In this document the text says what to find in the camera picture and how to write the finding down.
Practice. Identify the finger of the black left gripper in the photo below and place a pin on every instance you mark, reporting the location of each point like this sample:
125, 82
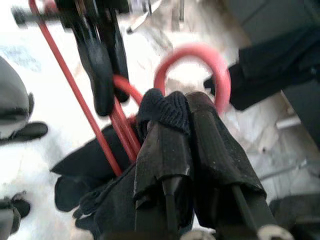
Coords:
121, 65
102, 82

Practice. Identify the black robot right foot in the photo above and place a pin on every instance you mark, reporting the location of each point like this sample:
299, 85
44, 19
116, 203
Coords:
21, 206

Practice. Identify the black robot foot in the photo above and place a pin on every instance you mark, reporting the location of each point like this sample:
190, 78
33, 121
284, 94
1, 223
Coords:
21, 206
25, 132

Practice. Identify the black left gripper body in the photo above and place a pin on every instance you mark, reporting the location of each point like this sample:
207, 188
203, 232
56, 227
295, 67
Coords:
80, 10

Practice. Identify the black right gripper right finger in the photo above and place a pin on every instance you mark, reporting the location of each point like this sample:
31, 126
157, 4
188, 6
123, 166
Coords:
220, 162

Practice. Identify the black fonemax logo shirt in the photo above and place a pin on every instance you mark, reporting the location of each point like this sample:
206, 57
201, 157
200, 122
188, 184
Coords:
270, 70

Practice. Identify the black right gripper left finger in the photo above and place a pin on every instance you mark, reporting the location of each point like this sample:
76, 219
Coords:
165, 162

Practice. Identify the black shirt with red stripe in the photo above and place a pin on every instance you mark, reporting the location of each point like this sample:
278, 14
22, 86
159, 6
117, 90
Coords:
162, 107

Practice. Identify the black robot left foot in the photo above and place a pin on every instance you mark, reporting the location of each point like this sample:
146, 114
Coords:
25, 132

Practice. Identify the grey robot right leg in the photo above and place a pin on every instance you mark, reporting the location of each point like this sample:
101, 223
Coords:
6, 225

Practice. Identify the red hanger with pink hook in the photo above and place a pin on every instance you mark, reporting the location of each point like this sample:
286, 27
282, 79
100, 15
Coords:
225, 82

